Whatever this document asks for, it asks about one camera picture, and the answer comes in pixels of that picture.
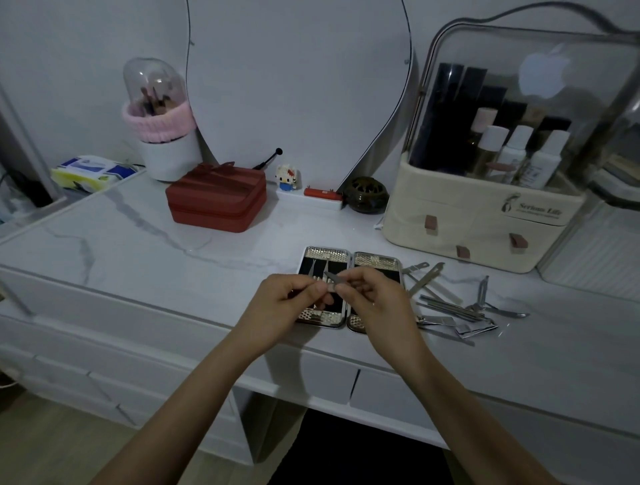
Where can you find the pink capped bottle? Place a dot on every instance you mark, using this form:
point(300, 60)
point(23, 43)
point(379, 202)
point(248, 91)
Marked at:
point(484, 120)

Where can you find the red jewelry box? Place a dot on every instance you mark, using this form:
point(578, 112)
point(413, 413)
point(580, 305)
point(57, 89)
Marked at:
point(215, 197)

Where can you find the bunch of makeup brushes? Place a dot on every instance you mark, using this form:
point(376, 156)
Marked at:
point(155, 102)

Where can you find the wide white lotion bottle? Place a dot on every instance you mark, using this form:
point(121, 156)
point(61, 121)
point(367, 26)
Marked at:
point(545, 162)

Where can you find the small red lighter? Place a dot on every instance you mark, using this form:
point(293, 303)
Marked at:
point(322, 193)

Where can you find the pink knitted headband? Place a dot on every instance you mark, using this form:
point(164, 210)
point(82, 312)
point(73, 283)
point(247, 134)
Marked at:
point(160, 125)

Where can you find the cream cosmetic organizer clear lid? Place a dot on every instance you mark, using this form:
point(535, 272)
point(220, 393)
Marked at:
point(460, 220)

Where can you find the white stacked tray organizer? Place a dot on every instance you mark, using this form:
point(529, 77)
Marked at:
point(620, 175)

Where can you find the dark round incense burner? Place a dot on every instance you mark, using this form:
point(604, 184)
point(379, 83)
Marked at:
point(367, 197)

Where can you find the heart-shaped white mirror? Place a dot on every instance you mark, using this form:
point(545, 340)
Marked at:
point(300, 85)

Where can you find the person's left hand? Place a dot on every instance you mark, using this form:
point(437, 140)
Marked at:
point(275, 315)

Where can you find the slim white lotion bottle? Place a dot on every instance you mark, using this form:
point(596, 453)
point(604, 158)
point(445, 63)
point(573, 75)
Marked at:
point(514, 152)

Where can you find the white mirror base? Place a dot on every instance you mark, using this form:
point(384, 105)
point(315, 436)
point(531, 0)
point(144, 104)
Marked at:
point(310, 204)

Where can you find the black plug adapter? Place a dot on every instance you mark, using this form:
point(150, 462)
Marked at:
point(30, 192)

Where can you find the manicure set case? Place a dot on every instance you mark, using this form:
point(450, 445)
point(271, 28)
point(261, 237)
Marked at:
point(325, 255)

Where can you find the black ball-tipped stick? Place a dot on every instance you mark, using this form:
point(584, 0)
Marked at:
point(270, 157)

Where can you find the white cat figurine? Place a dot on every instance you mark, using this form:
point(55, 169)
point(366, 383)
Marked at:
point(287, 177)

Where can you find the pile of manicure tools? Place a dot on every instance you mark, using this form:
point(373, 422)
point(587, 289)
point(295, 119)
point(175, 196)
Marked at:
point(450, 305)

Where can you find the person's left forearm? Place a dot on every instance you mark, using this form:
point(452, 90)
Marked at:
point(190, 419)

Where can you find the white ribbed storage box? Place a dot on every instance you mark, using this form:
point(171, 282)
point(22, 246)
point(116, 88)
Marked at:
point(600, 255)

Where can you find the person's right hand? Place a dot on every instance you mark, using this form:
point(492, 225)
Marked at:
point(385, 315)

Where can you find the blue yellow tissue packet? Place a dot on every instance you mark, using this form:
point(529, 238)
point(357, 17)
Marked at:
point(85, 172)

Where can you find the white side cabinet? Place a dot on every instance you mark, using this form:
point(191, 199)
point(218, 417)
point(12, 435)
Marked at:
point(100, 350)

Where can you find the clear bottle white cap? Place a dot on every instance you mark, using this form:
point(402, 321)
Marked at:
point(489, 147)

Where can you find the grey framed panel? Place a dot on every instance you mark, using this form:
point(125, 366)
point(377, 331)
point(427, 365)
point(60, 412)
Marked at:
point(25, 145)

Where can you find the white brush holder clear dome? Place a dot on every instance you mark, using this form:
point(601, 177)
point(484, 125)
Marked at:
point(170, 160)

